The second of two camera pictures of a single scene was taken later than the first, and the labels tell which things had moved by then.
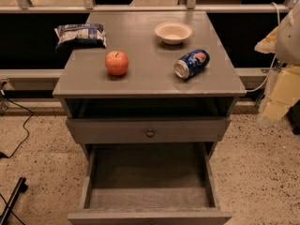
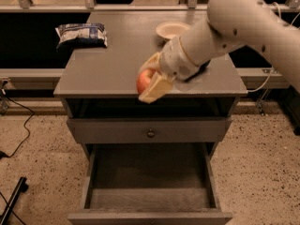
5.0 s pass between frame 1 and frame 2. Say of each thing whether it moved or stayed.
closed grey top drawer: stayed
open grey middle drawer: stayed
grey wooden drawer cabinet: stayed
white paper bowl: stayed
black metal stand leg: stayed
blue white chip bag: stayed
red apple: moved
